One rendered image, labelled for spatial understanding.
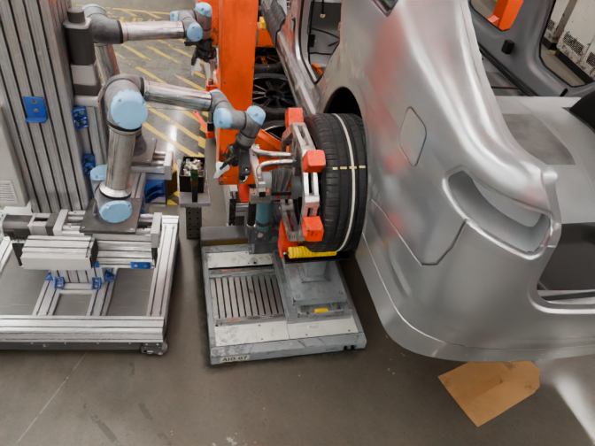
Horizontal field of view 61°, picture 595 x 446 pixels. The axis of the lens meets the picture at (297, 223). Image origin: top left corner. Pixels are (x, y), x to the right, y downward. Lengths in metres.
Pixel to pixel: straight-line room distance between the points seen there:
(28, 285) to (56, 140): 0.93
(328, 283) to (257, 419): 0.81
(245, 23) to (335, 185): 0.86
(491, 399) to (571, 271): 0.87
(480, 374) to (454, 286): 1.44
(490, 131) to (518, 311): 0.56
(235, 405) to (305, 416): 0.35
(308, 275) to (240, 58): 1.19
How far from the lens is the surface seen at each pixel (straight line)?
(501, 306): 1.65
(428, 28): 1.81
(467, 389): 2.92
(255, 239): 2.91
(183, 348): 2.78
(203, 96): 2.03
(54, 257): 2.27
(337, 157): 2.14
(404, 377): 2.84
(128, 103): 1.78
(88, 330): 2.63
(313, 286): 2.79
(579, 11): 7.43
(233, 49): 2.49
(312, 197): 2.14
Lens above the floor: 2.29
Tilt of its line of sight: 41 degrees down
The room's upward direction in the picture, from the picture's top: 9 degrees clockwise
